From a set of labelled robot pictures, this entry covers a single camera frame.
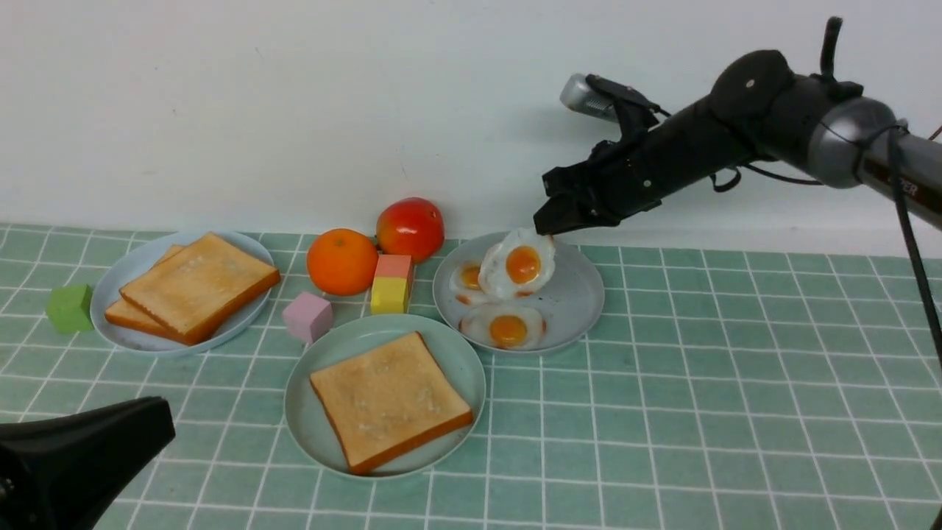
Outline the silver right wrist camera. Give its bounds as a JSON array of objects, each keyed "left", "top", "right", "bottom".
[{"left": 559, "top": 74, "right": 663, "bottom": 137}]

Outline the light blue bread plate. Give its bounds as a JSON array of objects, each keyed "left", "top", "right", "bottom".
[{"left": 90, "top": 230, "right": 276, "bottom": 358}]

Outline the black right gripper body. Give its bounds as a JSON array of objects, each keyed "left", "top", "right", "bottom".
[{"left": 585, "top": 95, "right": 758, "bottom": 222}]

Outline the green centre plate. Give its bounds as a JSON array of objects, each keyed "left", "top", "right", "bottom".
[{"left": 283, "top": 314, "right": 486, "bottom": 481}]

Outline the red apple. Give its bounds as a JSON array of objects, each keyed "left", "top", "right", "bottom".
[{"left": 375, "top": 196, "right": 445, "bottom": 264}]

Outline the fried egg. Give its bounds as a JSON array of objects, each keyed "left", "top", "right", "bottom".
[
  {"left": 478, "top": 227, "right": 556, "bottom": 300},
  {"left": 450, "top": 261, "right": 489, "bottom": 306},
  {"left": 458, "top": 304, "right": 548, "bottom": 351}
]

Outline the orange fruit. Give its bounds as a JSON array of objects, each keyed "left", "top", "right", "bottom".
[{"left": 306, "top": 228, "right": 379, "bottom": 297}]

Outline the pink cube block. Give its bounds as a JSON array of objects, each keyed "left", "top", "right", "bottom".
[{"left": 282, "top": 291, "right": 334, "bottom": 345}]

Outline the yellow block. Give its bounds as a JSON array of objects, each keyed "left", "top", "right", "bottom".
[{"left": 370, "top": 276, "right": 411, "bottom": 315}]

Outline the grey egg plate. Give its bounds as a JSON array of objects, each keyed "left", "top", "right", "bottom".
[{"left": 431, "top": 231, "right": 606, "bottom": 356}]

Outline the salmon pink block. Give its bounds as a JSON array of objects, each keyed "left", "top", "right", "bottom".
[{"left": 375, "top": 254, "right": 414, "bottom": 284}]

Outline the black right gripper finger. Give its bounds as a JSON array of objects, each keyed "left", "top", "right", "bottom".
[
  {"left": 533, "top": 194, "right": 619, "bottom": 237},
  {"left": 542, "top": 163, "right": 598, "bottom": 201}
]

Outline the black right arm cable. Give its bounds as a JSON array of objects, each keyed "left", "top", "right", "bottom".
[{"left": 710, "top": 16, "right": 942, "bottom": 530}]

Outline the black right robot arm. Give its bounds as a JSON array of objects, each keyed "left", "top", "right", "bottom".
[{"left": 533, "top": 50, "right": 940, "bottom": 235}]

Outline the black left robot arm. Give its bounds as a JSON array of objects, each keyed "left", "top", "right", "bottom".
[{"left": 1, "top": 396, "right": 176, "bottom": 529}]

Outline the toast slice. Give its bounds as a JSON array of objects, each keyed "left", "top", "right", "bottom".
[
  {"left": 308, "top": 330, "right": 478, "bottom": 476},
  {"left": 120, "top": 232, "right": 280, "bottom": 346},
  {"left": 105, "top": 244, "right": 186, "bottom": 341}
]

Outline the green cube block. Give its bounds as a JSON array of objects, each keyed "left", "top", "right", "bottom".
[{"left": 45, "top": 284, "right": 94, "bottom": 334}]

